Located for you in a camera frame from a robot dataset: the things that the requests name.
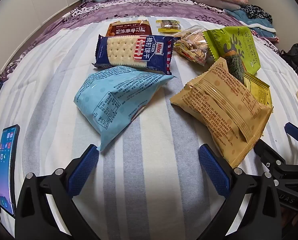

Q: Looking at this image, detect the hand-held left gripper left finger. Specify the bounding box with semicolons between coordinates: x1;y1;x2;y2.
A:
15;144;100;240

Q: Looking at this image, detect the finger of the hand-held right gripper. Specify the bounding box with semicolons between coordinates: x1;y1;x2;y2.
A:
254;139;291;172
284;122;298;145

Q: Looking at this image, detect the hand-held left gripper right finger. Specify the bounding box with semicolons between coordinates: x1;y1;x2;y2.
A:
198;144;282;240

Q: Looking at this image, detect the tan snack bag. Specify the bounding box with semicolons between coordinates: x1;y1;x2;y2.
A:
169;57;273;168

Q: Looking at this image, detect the light blue snack bag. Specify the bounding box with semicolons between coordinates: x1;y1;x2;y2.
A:
74;65;176;152

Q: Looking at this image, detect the large green seaweed packet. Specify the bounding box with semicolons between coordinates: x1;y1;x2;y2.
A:
203;26;262;84

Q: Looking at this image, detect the yellow-edged clear cookie packet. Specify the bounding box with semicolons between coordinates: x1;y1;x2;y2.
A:
156;19;182;35

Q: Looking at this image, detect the clear packet of nut snacks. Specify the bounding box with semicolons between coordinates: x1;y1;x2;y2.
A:
173;25;216;67

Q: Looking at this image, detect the olive yellow snack packet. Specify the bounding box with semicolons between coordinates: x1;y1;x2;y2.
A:
243;73;273;108

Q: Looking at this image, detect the black bag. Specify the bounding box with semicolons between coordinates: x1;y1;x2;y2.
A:
280;43;298;78

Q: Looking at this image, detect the smartphone with lit screen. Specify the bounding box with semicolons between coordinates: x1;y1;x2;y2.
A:
0;124;20;217

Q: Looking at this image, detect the grey striped white blanket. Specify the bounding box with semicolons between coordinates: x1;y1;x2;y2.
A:
0;17;298;240

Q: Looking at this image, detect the blue garment with white trim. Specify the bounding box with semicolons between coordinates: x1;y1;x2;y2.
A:
224;7;280;43

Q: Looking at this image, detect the leopard print cloth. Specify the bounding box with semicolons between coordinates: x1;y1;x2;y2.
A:
244;4;273;25

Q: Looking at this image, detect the dark blue cracker packet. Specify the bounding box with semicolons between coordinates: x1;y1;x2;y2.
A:
93;34;181;76

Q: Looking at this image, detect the brown snack packet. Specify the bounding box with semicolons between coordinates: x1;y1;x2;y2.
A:
106;19;150;38

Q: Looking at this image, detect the purple floral bedsheet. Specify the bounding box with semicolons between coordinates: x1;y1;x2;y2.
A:
0;0;281;83

